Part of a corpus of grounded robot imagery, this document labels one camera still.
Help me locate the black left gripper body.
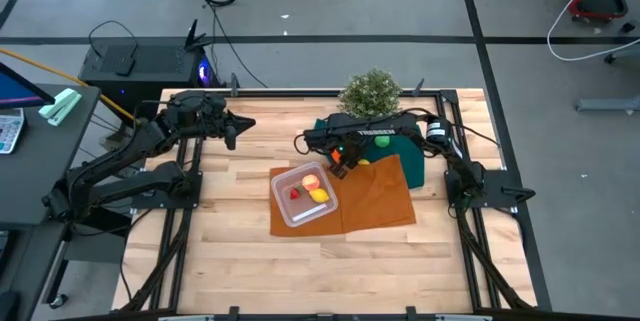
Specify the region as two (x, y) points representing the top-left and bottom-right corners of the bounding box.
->
(202, 94), (237, 151)

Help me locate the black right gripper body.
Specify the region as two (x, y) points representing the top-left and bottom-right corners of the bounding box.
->
(322, 135), (363, 163)

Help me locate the clear plastic tupperware container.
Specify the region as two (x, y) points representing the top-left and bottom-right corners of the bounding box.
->
(270, 161), (340, 229)

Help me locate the orange cloth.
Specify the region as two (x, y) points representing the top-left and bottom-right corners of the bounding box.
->
(268, 154), (418, 238)

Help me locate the dark green cloth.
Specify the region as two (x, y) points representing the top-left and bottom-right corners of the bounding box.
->
(313, 118), (426, 191)

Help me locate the small green potted plant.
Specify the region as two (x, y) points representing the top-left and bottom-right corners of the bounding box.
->
(337, 68), (404, 120)

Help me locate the black computer tower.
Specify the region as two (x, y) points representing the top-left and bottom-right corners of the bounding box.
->
(78, 35), (224, 112)

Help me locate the black wifi antenna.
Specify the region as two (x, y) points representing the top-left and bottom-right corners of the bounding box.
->
(183, 18), (215, 53)

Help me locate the yellow pole with black base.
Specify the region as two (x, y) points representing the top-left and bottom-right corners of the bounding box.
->
(0, 48), (146, 155)

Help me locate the small black adapter box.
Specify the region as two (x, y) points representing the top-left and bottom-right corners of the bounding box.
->
(116, 55), (137, 77)

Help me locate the mint green stapler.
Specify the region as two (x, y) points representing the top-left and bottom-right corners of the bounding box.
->
(38, 87), (83, 127)

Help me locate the dark grey desk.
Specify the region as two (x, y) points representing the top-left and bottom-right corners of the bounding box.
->
(0, 83), (102, 230)

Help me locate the black computer monitor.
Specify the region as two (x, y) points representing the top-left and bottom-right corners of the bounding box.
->
(0, 62), (56, 111)

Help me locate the white calculator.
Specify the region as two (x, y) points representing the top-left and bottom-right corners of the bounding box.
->
(0, 107), (26, 155)

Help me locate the black caster wheel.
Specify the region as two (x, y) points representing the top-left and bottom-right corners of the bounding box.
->
(48, 292), (70, 311)

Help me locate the grey table leg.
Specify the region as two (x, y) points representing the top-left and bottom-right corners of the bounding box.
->
(574, 95), (640, 115)

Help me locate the black metal table frame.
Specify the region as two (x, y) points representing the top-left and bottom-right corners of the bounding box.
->
(122, 88), (539, 321)

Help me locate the long white cable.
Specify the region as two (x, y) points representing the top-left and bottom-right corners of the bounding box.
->
(546, 0), (640, 62)

